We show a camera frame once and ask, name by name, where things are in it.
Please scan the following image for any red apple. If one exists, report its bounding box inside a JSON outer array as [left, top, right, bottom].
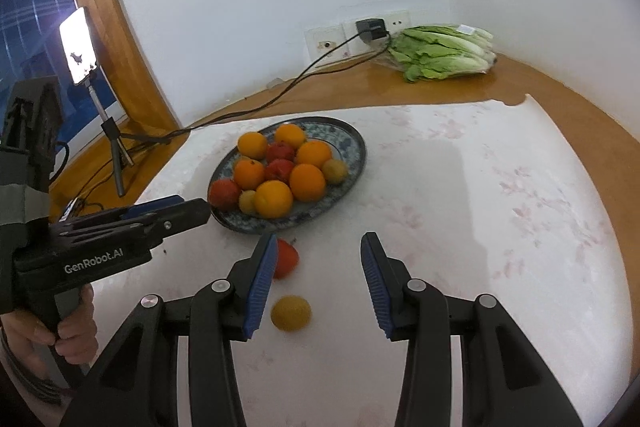
[[265, 159, 295, 184], [207, 179, 242, 211], [273, 239, 299, 280], [266, 142, 296, 164]]

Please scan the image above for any large orange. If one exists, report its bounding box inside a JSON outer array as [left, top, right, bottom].
[[236, 132, 269, 160]]

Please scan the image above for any brown pear front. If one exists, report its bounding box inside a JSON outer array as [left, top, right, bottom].
[[270, 295, 312, 333]]

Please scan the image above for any brown pear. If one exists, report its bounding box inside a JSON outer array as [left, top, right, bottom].
[[238, 190, 257, 216], [270, 295, 312, 333]]

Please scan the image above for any brown pear hidden back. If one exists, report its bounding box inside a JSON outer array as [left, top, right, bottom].
[[321, 158, 349, 186]]

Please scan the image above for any person's left hand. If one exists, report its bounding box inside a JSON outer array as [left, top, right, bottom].
[[1, 284, 98, 372]]

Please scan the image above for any black phone tripod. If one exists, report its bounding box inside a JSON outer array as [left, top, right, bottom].
[[84, 72, 134, 198]]

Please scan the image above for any lit smartphone on tripod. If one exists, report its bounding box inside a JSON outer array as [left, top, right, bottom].
[[58, 8, 98, 86]]

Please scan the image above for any pink floral tablecloth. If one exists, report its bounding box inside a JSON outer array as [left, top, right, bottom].
[[86, 98, 637, 427]]

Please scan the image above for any blue white porcelain plate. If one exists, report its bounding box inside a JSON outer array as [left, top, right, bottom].
[[207, 116, 367, 234]]

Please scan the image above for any black power adapter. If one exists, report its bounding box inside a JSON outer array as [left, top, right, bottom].
[[356, 17, 387, 44]]

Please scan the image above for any bagged green lettuce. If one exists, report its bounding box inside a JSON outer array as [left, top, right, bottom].
[[378, 25, 497, 83]]

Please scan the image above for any black floor cable loop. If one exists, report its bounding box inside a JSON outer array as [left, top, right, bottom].
[[56, 196, 106, 220]]

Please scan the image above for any white wall socket plate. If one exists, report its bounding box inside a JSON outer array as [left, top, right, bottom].
[[304, 25, 350, 67]]

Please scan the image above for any black power cable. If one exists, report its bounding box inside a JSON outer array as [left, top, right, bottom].
[[119, 31, 394, 148]]

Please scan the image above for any white wall outlet plate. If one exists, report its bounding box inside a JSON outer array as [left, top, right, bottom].
[[342, 10, 411, 57]]

